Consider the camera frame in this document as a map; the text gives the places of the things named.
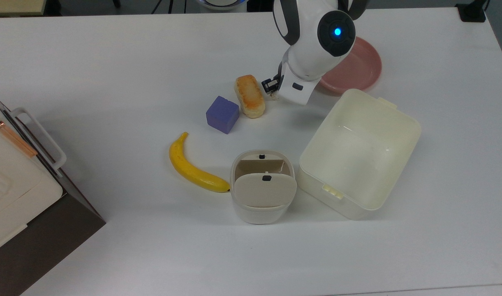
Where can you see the cream toy microwave oven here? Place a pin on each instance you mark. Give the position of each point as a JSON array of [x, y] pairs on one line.
[[12, 193]]

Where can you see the white swing-lid trash can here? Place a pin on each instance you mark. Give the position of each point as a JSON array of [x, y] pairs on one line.
[[263, 193]]

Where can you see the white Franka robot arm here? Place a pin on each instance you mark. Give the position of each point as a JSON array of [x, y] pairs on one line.
[[308, 49]]

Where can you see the cream rectangular plastic container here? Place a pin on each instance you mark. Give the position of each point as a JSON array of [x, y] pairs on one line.
[[357, 160]]

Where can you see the toasted bread loaf toy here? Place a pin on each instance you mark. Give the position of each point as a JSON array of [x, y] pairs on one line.
[[249, 96]]

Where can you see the yellow banana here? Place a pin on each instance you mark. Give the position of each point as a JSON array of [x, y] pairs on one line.
[[189, 168]]

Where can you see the pink plate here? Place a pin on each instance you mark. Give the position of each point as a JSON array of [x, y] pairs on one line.
[[357, 74]]

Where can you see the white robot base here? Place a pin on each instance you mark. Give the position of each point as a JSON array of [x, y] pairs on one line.
[[222, 3]]

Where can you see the black box on table corner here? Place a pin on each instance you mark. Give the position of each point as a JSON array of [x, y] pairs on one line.
[[470, 11]]

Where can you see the black tripod legs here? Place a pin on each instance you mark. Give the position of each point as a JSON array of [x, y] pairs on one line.
[[168, 5]]

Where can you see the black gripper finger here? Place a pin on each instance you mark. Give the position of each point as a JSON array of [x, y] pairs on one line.
[[271, 85]]

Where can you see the white toaster oven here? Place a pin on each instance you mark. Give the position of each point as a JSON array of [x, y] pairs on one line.
[[41, 255]]

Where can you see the purple cube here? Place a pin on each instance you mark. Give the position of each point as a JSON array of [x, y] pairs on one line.
[[222, 115]]

